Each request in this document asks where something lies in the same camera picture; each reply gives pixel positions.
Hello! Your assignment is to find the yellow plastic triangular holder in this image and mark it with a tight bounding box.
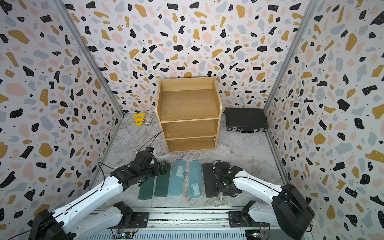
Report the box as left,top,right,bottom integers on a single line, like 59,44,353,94
133,113,146,127

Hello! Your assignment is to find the black briefcase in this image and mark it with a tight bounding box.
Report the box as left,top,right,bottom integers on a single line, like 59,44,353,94
225,108,269,133

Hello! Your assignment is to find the dark green pencil case outer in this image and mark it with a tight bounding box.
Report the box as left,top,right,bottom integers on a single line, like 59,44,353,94
138,177,155,200

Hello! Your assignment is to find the dark green pencil case inner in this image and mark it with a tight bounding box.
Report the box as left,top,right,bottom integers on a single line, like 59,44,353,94
154,163,171,198

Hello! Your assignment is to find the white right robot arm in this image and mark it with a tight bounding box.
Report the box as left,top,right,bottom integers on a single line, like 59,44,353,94
211,161,315,240

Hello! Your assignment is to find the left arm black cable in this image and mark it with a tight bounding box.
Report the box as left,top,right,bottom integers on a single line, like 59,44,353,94
97,130,165,190

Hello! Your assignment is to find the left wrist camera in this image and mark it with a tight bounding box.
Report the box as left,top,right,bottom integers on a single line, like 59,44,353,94
145,146,154,153

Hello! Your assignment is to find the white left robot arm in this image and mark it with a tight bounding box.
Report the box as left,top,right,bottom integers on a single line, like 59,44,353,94
28,150,169,240

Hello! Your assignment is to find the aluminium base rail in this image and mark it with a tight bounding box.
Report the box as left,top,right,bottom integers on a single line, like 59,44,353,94
90,207,290,240

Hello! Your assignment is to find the wooden three-tier shelf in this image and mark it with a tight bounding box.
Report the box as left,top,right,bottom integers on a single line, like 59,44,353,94
156,77,223,153

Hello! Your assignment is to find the corner aluminium post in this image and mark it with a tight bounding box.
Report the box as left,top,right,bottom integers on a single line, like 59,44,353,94
264,0,319,115
52,0,124,117

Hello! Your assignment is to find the light teal pencil case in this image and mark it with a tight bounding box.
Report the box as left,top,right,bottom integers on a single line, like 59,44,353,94
188,161,202,198
169,160,187,197

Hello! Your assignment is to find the right corner aluminium post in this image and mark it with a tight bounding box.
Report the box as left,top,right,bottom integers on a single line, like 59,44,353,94
264,0,319,115

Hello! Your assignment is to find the dark green pencil case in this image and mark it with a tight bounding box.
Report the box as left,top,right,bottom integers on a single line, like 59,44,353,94
154,163,171,198
138,177,155,200

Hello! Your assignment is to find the left corner aluminium post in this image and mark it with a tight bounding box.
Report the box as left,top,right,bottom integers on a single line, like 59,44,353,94
52,0,124,117

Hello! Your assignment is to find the dark grey pencil case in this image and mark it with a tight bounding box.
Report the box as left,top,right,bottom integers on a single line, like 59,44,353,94
202,163,219,198

